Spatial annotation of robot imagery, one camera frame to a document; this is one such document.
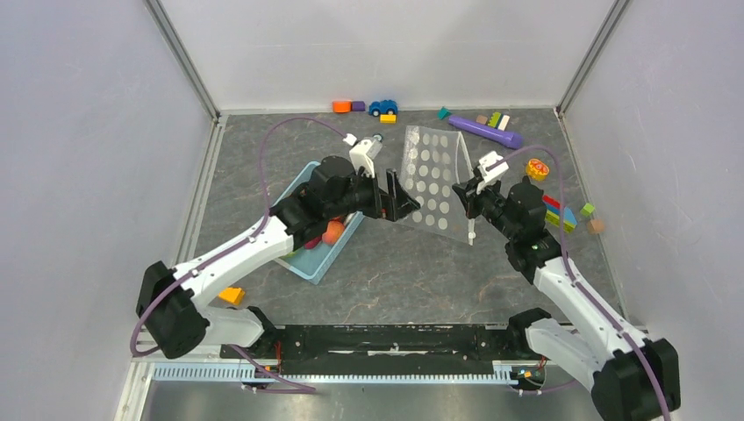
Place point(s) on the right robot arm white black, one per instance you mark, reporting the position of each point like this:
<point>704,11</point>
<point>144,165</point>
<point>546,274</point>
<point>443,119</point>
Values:
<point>628,375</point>

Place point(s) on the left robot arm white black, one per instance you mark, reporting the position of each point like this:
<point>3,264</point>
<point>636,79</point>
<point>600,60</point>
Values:
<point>173,303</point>

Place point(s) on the clear polka dot zip bag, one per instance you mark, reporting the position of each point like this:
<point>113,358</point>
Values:
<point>433,161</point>

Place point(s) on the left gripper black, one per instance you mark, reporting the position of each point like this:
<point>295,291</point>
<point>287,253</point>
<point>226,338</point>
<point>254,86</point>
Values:
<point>401,202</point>

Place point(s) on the light blue plastic basket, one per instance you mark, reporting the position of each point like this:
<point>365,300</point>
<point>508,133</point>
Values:
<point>312,264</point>

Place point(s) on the blue toy car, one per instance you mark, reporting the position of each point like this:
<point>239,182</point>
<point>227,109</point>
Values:
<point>383,107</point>

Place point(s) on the magenta fruit toy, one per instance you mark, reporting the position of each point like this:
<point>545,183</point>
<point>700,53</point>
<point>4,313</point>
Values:
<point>313,243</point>

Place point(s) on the yellow wedge block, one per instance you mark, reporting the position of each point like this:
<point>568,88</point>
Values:
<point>233,295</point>

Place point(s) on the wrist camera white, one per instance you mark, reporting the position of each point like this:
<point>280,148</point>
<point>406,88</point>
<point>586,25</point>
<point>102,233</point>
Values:
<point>362,156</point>
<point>490,169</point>

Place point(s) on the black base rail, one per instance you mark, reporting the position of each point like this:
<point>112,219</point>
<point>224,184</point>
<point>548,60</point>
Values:
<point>389,349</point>

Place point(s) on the small green cube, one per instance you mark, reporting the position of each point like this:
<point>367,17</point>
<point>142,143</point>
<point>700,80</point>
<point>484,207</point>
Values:
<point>587,210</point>

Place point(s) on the orange block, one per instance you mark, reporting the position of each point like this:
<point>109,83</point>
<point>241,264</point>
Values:
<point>342,106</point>

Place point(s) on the green lego block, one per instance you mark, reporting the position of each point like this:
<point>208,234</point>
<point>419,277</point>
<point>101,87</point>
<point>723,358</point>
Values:
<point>495,119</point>

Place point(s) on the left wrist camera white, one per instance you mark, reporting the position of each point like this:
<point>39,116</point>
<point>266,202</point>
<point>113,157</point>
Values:
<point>362,156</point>

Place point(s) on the white block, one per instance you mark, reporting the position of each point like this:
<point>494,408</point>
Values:
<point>503,122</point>

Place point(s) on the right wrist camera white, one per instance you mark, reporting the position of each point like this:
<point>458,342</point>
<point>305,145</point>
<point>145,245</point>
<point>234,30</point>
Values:
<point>490,169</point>

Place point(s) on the purple toy flashlight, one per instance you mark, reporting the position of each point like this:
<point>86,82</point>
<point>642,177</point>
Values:
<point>510,140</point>

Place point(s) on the tan wooden cube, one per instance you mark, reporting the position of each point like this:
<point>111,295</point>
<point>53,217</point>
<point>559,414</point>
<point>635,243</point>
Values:
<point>595,226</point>

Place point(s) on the multicolour duplo stack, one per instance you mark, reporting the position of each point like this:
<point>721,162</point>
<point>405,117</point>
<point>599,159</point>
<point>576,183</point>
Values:
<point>556,214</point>

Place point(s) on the yellow butterfly duplo block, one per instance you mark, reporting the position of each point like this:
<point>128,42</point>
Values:
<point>537,170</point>

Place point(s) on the teal block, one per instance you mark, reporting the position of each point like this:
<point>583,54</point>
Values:
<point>443,113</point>

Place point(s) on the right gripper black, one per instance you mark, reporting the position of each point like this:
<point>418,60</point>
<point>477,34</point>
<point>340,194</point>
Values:
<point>471,188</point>

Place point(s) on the orange peach toy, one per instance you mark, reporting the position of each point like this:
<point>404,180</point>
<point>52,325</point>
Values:
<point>333,232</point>

